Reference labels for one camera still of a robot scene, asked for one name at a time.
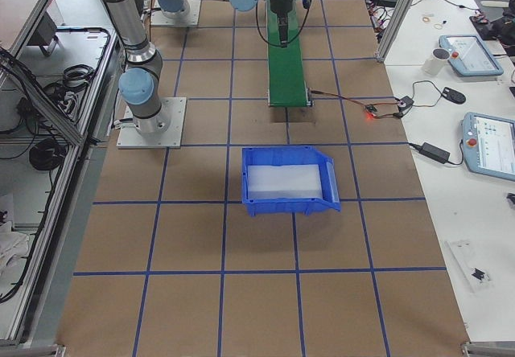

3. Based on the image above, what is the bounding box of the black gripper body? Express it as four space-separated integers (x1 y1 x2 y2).
268 0 292 27

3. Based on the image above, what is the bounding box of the green conveyor belt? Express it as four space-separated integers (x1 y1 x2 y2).
268 3 312 108

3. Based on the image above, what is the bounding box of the red LED sensor board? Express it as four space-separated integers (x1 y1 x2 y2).
365 105 379 119

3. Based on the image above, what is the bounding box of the white mug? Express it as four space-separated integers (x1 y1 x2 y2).
422 47 450 76

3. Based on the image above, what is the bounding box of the blue plastic bin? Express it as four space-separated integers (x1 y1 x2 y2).
241 146 341 216

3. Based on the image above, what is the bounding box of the black computer mouse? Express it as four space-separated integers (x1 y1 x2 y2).
442 87 467 105

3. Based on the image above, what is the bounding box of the far teach pendant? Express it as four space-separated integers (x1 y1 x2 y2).
439 35 504 77

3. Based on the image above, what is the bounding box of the teach pendant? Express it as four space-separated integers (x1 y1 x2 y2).
439 35 504 77
461 112 514 181

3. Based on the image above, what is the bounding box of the black power adapter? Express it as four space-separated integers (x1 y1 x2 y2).
419 142 450 164

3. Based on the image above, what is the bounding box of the near teach pendant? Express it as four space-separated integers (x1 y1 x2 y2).
461 112 514 181

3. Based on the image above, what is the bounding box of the clear plastic bag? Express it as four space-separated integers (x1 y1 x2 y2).
445 240 494 293

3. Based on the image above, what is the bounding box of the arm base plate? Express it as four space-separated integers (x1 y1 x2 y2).
150 0 201 27
117 97 187 149

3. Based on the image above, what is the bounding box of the aluminium frame post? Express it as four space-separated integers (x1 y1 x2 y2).
375 0 413 63

